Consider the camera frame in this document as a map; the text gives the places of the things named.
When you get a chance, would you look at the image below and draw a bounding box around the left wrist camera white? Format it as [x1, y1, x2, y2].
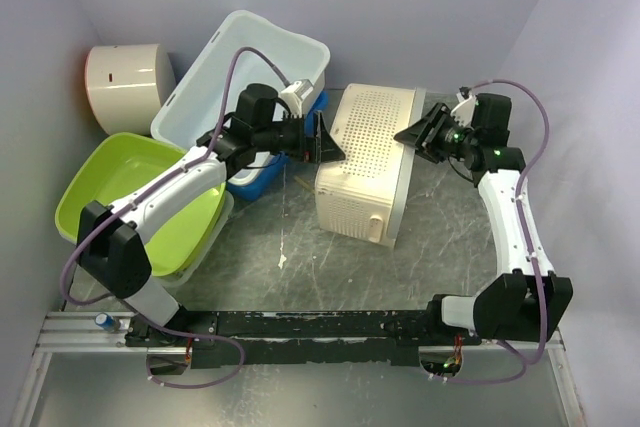
[280, 79, 315, 117]

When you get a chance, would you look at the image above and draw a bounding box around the white plastic tub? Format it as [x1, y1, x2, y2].
[151, 10, 331, 150]

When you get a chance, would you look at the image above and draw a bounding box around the beige perforated plastic basket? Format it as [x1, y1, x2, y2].
[314, 83, 426, 247]

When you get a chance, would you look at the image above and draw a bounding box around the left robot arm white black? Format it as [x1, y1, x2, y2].
[76, 83, 346, 346]

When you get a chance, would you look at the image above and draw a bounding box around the small yellow stick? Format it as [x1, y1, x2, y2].
[294, 176, 313, 191]

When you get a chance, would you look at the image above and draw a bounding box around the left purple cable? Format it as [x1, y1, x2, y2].
[59, 46, 301, 390]

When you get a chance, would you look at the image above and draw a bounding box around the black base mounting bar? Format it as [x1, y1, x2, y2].
[125, 309, 480, 369]

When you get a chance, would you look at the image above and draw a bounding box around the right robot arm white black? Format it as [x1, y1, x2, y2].
[394, 90, 573, 345]

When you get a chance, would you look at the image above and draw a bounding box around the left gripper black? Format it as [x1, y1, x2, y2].
[256, 112, 347, 165]

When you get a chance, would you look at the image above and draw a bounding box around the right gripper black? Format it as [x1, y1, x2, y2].
[394, 102, 478, 163]

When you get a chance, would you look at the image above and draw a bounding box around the blue plastic tray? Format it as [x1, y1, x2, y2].
[227, 91, 329, 201]

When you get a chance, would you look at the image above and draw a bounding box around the green plastic basin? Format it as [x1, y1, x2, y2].
[55, 133, 226, 277]

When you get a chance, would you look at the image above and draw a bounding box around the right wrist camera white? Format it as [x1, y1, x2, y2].
[450, 87, 477, 127]

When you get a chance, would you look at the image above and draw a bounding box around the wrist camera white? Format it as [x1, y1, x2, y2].
[450, 87, 477, 127]
[280, 79, 315, 117]

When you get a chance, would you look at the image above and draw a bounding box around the aluminium rail frame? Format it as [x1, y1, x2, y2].
[11, 312, 586, 426]

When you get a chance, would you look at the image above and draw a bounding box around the white cylindrical container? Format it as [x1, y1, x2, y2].
[84, 44, 176, 136]

